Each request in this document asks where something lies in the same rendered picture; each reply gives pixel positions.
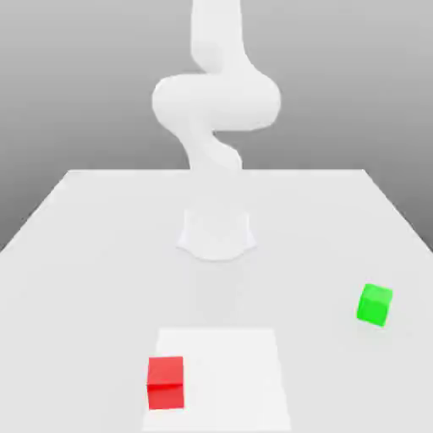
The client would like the small green cube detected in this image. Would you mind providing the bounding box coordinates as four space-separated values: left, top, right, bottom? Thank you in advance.
355 282 394 328

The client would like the small red cube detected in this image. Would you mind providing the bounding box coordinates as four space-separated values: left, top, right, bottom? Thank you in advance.
146 355 186 411

